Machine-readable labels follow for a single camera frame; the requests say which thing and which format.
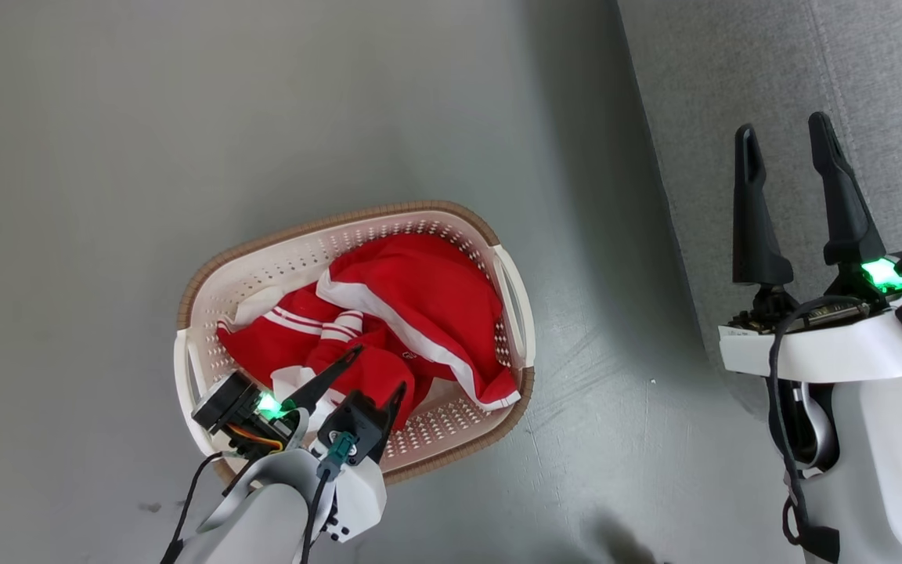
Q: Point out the red garment with white band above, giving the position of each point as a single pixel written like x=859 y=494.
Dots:
x=420 y=290

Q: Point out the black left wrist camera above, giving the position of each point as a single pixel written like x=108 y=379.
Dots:
x=224 y=401

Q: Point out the grey fabric sofa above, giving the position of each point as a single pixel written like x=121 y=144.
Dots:
x=733 y=78

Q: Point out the cream laundry basket brown rim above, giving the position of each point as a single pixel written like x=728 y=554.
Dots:
x=451 y=423

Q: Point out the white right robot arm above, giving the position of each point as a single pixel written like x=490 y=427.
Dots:
x=889 y=470

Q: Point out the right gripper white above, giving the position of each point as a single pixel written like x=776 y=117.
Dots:
x=827 y=352

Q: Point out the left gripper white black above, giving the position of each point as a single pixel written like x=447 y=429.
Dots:
x=353 y=427

